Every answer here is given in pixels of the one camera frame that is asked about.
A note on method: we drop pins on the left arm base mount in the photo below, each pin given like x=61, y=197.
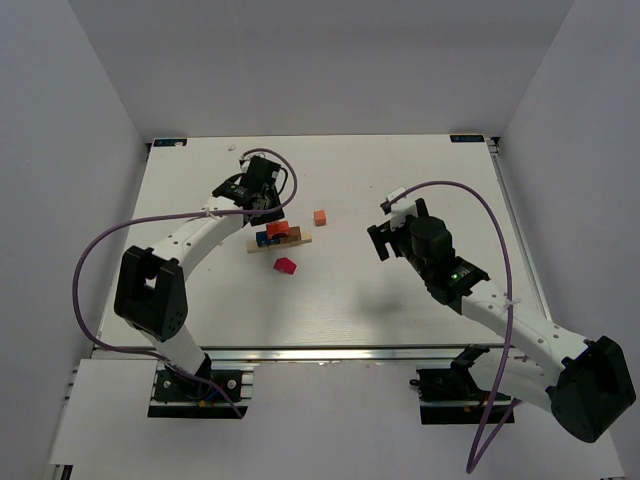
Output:
x=174, y=397

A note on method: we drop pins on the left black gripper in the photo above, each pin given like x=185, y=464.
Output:
x=267, y=212

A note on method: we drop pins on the red roof block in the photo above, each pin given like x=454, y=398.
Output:
x=285, y=265

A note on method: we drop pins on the aluminium table rail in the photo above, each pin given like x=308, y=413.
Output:
x=326, y=354
x=530, y=268

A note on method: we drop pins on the right blue table label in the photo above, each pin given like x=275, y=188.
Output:
x=467, y=138

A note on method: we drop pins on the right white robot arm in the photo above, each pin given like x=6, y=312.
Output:
x=584, y=384

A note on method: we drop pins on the aluminium table rail right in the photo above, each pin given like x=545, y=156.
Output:
x=530, y=268

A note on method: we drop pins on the blue table label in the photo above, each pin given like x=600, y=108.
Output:
x=467, y=138
x=163, y=143

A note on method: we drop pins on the orange cube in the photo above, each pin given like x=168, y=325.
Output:
x=320, y=218

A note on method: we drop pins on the orange arch block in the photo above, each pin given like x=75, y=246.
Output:
x=278, y=229

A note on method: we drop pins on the left blue table label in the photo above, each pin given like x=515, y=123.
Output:
x=163, y=143

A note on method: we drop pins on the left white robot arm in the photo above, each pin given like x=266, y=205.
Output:
x=151, y=289

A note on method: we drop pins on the small natural wood block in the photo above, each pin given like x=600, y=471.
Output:
x=253, y=247

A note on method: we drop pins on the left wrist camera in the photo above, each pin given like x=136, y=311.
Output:
x=246, y=161

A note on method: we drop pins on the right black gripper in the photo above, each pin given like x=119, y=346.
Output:
x=388, y=238

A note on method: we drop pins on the natural wood block hotel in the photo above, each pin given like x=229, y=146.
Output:
x=303, y=238

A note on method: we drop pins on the aluminium table rail front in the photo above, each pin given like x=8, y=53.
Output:
x=326, y=354

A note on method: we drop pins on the blue wood block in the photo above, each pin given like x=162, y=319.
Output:
x=264, y=241

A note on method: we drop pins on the brown wood block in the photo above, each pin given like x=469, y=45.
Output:
x=292, y=235

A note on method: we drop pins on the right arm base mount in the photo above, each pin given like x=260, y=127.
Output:
x=449, y=396

